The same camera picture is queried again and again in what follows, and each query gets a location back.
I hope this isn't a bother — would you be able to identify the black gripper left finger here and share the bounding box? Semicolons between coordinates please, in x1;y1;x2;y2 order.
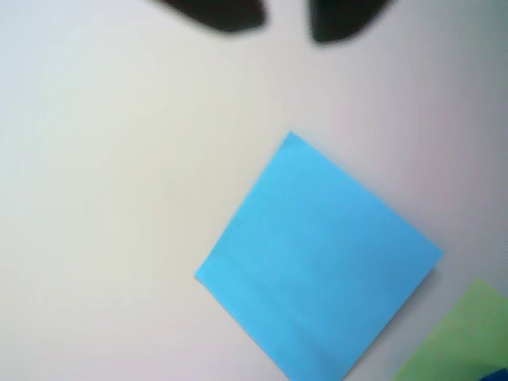
152;0;267;33

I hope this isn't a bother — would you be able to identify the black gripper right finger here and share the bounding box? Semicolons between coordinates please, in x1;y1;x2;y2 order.
309;0;398;44

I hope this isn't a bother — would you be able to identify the light blue paper square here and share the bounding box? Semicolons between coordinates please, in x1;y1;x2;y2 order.
194;130;445;381

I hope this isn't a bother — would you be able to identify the green paper square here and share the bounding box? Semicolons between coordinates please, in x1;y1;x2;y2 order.
391;277;508;381

